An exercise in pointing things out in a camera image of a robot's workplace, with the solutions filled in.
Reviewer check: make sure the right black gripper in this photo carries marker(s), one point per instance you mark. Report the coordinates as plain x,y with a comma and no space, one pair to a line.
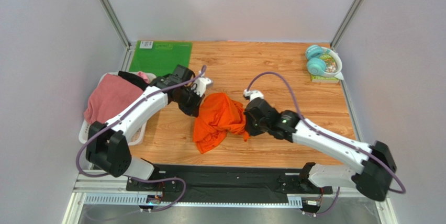
252,120

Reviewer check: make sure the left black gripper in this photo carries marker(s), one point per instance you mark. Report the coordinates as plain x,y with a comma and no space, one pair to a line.
193,110

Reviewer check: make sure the orange t shirt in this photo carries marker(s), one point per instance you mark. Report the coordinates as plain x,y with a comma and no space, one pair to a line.
218,116

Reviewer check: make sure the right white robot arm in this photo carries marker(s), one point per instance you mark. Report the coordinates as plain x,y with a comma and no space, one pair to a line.
368,168

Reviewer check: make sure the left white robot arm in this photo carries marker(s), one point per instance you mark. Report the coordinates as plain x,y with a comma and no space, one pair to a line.
107,145

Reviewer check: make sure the green cutting mat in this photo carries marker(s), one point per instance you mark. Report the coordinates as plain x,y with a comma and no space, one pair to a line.
160,57

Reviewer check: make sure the black t shirt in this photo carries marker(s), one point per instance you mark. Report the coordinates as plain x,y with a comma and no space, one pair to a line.
134,79

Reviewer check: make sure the pink t shirt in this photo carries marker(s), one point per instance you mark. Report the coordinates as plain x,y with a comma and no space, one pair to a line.
112,95

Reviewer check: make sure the colourful book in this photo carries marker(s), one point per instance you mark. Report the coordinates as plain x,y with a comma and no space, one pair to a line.
321,79

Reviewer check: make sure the white plastic basket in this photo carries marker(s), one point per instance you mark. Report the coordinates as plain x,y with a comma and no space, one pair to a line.
83,135

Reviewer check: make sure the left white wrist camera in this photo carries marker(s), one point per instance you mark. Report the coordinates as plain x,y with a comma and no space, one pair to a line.
201,84

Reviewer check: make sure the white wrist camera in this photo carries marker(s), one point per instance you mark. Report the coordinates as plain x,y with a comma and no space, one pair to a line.
252,94
201,84

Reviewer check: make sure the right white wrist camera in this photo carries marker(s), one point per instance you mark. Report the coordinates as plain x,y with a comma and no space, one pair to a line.
252,94

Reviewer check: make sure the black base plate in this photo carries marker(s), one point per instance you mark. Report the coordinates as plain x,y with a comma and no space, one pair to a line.
225,184

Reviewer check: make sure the aluminium frame rail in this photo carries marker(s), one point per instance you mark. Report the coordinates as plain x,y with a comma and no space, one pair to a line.
105,199

